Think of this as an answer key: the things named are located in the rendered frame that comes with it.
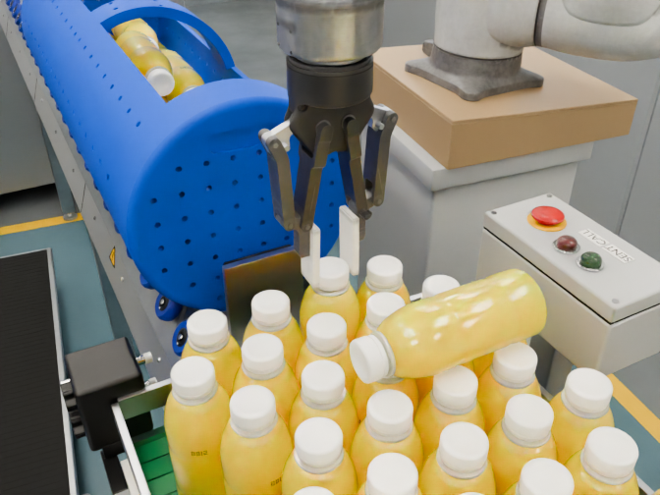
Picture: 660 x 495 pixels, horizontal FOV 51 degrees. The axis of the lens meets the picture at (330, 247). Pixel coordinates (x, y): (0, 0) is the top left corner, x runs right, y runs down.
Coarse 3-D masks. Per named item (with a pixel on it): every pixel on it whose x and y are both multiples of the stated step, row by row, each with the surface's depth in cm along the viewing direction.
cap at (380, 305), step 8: (376, 296) 70; (384, 296) 70; (392, 296) 70; (368, 304) 69; (376, 304) 69; (384, 304) 69; (392, 304) 69; (400, 304) 69; (368, 312) 69; (376, 312) 68; (384, 312) 68; (392, 312) 68; (368, 320) 70; (376, 320) 69
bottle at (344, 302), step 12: (312, 288) 72; (348, 288) 72; (312, 300) 72; (324, 300) 71; (336, 300) 71; (348, 300) 72; (300, 312) 74; (312, 312) 72; (336, 312) 71; (348, 312) 72; (300, 324) 75; (348, 324) 72; (348, 336) 73
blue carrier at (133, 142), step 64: (64, 0) 115; (128, 0) 106; (64, 64) 103; (128, 64) 87; (192, 64) 133; (128, 128) 78; (192, 128) 72; (256, 128) 76; (128, 192) 74; (192, 192) 76; (256, 192) 80; (320, 192) 84; (192, 256) 80; (320, 256) 90
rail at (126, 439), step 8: (112, 408) 71; (120, 408) 71; (120, 416) 70; (120, 424) 69; (120, 432) 68; (128, 432) 68; (128, 440) 67; (128, 448) 67; (128, 456) 66; (136, 456) 66; (136, 464) 65; (136, 472) 64; (136, 480) 65; (144, 480) 64; (144, 488) 63
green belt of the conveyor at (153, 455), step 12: (156, 432) 79; (144, 444) 77; (156, 444) 77; (144, 456) 76; (156, 456) 76; (168, 456) 76; (144, 468) 74; (156, 468) 74; (168, 468) 74; (156, 480) 73; (168, 480) 73; (156, 492) 72; (168, 492) 72
